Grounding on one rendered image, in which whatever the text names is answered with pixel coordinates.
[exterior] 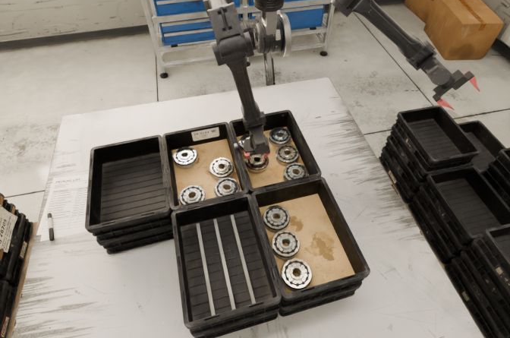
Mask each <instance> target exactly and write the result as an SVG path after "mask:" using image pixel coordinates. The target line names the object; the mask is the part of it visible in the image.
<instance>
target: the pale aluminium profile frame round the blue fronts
mask: <svg viewBox="0 0 510 338"><path fill-rule="evenodd" d="M141 1H142V5H143V9H144V13H145V15H146V21H147V23H148V27H149V30H150V35H151V38H152V41H153V46H154V49H155V52H156V57H157V60H158V63H159V68H160V71H161V74H160V77H161V78H166V77H168V74H167V73H165V68H170V67H176V66H182V65H193V64H199V63H205V62H216V57H215V56H214V55H213V56H207V57H201V58H190V59H184V60H178V61H172V62H166V61H165V60H163V53H165V52H174V51H181V50H187V49H199V48H205V47H211V46H212V45H211V43H213V42H215V41H216V40H211V41H205V42H198V43H187V44H181V45H178V44H175V45H170V46H162V42H163V40H162V34H161V30H160V27H159V23H164V22H170V21H182V20H190V19H196V18H203V17H209V16H208V14H207V13H206V11H196V12H189V13H183V14H170V15H163V16H157V15H156V9H155V5H154V2H153V0H150V4H151V8H152V11H153V17H151V14H150V10H149V6H148V3H147V0H141ZM330 1H331V0H298V1H292V2H284V5H283V7H282V8H281V9H283V8H296V7H303V6H310V5H322V4H329V11H328V14H323V23H322V27H310V28H309V29H303V30H292V31H291V36H300V35H306V34H312V33H315V34H316V35H317V37H318V38H319V40H320V42H317V43H305V44H300V45H293V46H291V51H295V50H302V49H312V48H318V47H322V52H320V55H322V56H326V55H327V54H328V53H327V52H325V51H327V46H328V42H329V34H330V30H331V26H332V18H333V14H334V9H335V6H333V5H332V3H331V2H330ZM236 10H237V13H238V14H243V18H241V21H246V20H249V18H248V17H247V13H250V12H257V11H260V10H258V9H257V8H256V7H255V6H254V5H251V6H249V3H247V0H242V4H240V7H237V8H236ZM324 17H327V21H326V20H325V19H324ZM153 25H154V26H153ZM324 32H325V34H324V36H323V35H322V33H324Z"/></svg>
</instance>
